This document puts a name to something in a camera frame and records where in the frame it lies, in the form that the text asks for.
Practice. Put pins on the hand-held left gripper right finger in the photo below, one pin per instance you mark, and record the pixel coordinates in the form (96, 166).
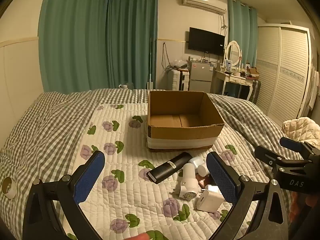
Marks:
(222, 177)

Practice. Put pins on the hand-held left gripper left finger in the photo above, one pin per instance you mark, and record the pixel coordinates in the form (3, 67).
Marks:
(90, 176)

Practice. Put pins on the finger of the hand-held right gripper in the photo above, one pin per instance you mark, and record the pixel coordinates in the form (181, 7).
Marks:
(291, 143)
(265, 153)

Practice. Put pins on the small white box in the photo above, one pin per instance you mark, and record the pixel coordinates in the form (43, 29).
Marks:
(212, 188)

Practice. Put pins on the pink compact case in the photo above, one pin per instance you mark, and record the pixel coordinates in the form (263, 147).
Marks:
(202, 180)

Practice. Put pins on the small white cup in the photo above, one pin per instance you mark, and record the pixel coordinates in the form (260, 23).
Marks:
(203, 170)

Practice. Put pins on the white charger adapter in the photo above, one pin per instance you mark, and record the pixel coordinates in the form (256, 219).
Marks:
(208, 201)

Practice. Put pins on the white cylindrical device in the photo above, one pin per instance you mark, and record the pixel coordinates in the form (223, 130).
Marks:
(188, 180)

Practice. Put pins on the brown cardboard box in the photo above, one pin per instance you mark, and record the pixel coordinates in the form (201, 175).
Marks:
(185, 135)

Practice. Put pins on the person's left hand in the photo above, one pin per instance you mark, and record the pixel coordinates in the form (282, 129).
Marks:
(141, 236)

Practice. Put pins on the cream quilted jacket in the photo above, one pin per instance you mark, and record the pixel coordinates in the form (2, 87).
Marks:
(302, 128)

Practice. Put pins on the floral quilted mat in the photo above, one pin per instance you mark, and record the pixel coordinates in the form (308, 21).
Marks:
(125, 142)

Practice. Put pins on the hanging white towels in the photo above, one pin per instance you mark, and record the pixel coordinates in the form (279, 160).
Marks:
(314, 87)

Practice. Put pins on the dark suitcase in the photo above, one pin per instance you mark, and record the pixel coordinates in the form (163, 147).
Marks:
(256, 92)

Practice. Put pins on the white louvered wardrobe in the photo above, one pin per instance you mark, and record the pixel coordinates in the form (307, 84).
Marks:
(285, 75)

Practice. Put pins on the white dressing table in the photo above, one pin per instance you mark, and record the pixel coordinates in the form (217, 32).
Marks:
(235, 80)

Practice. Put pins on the white tape roll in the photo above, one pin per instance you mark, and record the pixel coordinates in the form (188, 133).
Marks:
(6, 192)

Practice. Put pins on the silver small fridge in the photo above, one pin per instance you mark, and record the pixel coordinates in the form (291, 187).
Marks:
(201, 76)

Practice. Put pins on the white oval mirror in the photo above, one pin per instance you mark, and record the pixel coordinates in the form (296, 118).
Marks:
(233, 52)

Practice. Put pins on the white suitcase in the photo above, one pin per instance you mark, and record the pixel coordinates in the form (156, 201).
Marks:
(178, 80)

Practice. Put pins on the white mop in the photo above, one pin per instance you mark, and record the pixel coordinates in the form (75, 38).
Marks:
(150, 80)

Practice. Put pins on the narrow green curtain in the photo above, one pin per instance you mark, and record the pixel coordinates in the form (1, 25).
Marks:
(243, 30)

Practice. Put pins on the wide green curtain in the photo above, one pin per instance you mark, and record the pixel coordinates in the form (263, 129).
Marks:
(72, 37)

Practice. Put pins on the white air conditioner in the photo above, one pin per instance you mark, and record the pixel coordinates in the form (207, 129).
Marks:
(203, 2)

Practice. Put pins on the black wall television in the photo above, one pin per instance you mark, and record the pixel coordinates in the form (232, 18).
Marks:
(206, 41)

